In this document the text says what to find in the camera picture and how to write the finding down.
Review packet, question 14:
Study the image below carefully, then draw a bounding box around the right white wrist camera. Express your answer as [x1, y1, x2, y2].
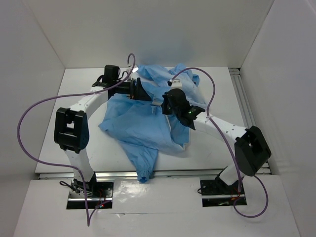
[167, 79, 183, 90]

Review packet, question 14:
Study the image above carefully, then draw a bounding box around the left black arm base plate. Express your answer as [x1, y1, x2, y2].
[68, 181, 114, 201]

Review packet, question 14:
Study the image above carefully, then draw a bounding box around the light blue zip jacket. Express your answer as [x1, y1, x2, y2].
[99, 64, 206, 183]

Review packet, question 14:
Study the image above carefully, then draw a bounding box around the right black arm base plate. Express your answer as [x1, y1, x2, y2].
[197, 180, 244, 196]

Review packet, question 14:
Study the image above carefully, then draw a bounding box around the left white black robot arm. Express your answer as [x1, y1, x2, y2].
[54, 65, 151, 197]

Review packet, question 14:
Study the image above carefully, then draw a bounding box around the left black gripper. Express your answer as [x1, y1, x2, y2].
[113, 78, 151, 101]

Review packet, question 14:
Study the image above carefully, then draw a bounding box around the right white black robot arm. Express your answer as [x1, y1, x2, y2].
[162, 88, 272, 194]

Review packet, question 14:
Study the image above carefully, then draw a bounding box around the black cable at left base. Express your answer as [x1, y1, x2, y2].
[60, 180, 84, 196]

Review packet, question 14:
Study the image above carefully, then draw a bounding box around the aluminium frame rail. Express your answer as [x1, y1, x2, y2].
[39, 169, 220, 179]
[229, 68, 271, 176]

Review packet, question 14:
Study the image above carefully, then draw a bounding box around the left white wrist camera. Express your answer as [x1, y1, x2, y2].
[125, 65, 139, 74]

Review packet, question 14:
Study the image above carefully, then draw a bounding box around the right aluminium frame rail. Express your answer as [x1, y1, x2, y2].
[229, 68, 271, 176]

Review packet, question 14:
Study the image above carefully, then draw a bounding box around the front aluminium frame rail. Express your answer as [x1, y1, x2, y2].
[39, 169, 220, 179]

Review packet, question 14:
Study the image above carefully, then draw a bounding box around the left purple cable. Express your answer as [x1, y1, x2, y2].
[17, 53, 136, 227]

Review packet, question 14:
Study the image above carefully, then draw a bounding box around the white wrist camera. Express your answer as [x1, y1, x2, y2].
[167, 79, 183, 90]
[125, 65, 139, 74]

